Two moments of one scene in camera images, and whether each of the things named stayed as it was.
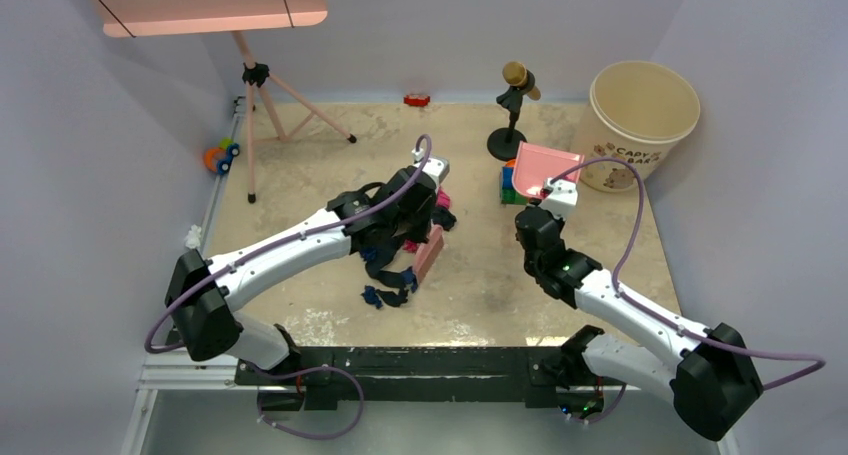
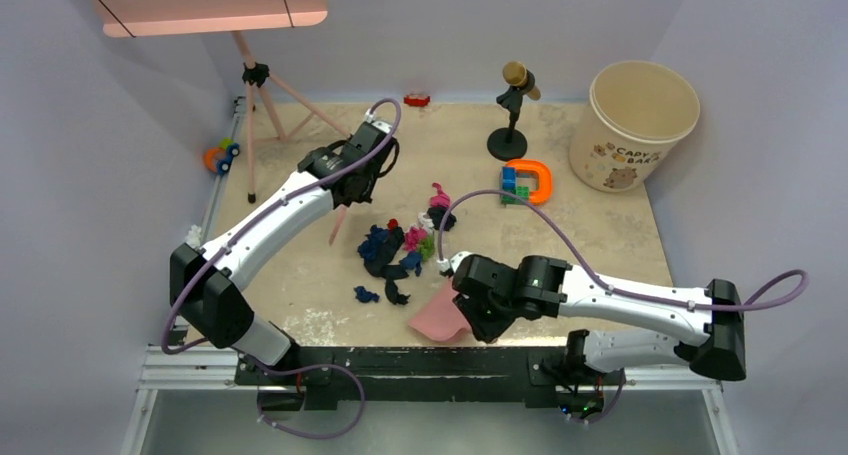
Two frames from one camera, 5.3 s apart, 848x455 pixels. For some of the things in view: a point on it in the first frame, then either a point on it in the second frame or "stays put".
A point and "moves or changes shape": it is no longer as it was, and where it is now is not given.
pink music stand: (158, 5) stays put
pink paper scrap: (443, 198) stays put
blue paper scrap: (409, 276) → (412, 261)
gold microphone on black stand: (503, 143) stays put
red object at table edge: (417, 100) stays put
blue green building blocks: (509, 194) stays put
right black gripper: (560, 221) → (484, 329)
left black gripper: (418, 235) → (366, 198)
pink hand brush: (427, 251) moves or changes shape
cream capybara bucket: (637, 112) stays put
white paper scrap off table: (193, 237) stays put
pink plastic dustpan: (534, 165) → (442, 320)
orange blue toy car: (219, 158) stays put
